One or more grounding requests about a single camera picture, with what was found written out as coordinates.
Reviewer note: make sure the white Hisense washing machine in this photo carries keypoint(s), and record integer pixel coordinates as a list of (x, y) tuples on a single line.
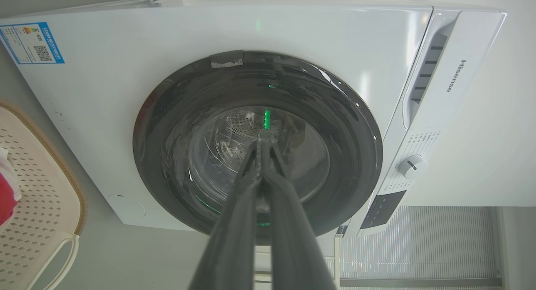
[(104, 114)]

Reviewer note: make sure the red and white garment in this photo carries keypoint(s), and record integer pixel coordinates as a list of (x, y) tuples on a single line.
[(7, 189)]

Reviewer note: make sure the blue energy label sticker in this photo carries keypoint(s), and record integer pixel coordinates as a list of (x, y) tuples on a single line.
[(32, 42)]

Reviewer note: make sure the white washing machine detergent drawer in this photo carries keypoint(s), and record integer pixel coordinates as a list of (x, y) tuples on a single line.
[(435, 68)]

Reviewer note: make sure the white washing machine control knob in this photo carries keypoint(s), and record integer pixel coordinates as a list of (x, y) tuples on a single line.
[(412, 167)]

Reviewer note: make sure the cream perforated laundry basket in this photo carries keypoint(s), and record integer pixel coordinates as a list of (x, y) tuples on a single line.
[(37, 206)]

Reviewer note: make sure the round dark washing machine door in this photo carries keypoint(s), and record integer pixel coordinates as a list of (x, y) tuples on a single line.
[(335, 135)]

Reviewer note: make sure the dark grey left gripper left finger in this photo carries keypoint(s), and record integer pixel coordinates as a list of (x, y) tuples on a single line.
[(234, 231)]

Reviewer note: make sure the white window blind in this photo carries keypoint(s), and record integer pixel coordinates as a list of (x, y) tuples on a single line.
[(423, 244)]

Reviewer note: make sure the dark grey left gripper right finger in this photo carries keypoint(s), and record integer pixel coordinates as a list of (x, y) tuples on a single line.
[(293, 239)]

